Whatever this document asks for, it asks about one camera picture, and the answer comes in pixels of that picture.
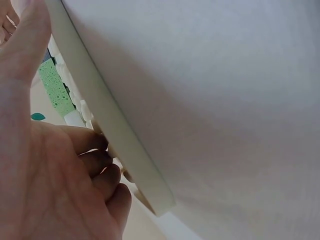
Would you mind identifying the cream plastic tray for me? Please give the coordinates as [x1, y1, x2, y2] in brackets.
[45, 0, 177, 217]

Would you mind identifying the green speckled sponge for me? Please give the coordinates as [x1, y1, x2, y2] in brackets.
[38, 60, 77, 118]

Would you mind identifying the person's left hand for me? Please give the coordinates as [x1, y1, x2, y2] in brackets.
[0, 0, 133, 240]

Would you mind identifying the person's right hand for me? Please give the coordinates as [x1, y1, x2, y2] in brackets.
[0, 7, 21, 50]

